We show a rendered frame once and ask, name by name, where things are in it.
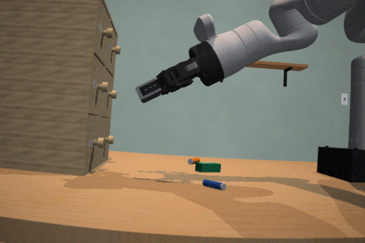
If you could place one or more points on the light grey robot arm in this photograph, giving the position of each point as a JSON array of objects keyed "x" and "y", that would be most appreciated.
[{"x": 253, "y": 41}]

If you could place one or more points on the wooden chest of drawers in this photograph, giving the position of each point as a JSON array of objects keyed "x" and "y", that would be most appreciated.
[{"x": 46, "y": 58}]

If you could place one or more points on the green battery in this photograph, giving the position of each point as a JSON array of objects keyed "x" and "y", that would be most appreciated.
[{"x": 207, "y": 167}]

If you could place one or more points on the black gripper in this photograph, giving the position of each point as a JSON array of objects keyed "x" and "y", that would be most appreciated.
[{"x": 203, "y": 63}]

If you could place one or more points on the blue battery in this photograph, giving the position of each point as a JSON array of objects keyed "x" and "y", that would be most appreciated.
[{"x": 214, "y": 184}]

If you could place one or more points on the orange battery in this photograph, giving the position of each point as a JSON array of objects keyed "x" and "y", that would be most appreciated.
[{"x": 193, "y": 160}]

